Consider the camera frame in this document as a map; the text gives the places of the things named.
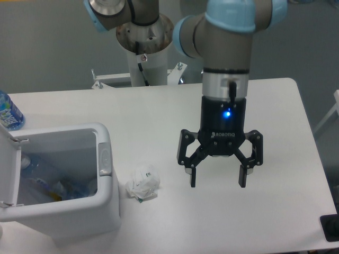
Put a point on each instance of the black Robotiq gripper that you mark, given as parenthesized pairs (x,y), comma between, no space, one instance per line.
(223,127)

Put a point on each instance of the white paper trash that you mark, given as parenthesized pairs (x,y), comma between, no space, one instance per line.
(144,184)

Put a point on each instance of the clear crushed plastic bottle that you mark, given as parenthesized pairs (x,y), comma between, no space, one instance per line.
(34,168)

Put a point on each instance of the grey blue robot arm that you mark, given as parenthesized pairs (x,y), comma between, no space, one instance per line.
(222,37)

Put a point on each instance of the white plastic trash can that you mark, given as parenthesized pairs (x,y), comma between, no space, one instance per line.
(83,152)

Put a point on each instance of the trash inside the can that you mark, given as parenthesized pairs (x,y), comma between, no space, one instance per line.
(65,190)

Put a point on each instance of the black device at table edge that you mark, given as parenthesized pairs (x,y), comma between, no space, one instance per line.
(330,227)

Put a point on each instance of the blue labelled water bottle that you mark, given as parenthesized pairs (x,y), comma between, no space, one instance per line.
(11,117)

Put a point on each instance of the white frame at right edge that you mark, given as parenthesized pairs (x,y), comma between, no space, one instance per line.
(330,117)

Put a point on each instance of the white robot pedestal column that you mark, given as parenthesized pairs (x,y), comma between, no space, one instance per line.
(146,49)

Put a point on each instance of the white pedestal base bracket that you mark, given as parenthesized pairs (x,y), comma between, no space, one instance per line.
(179,75)

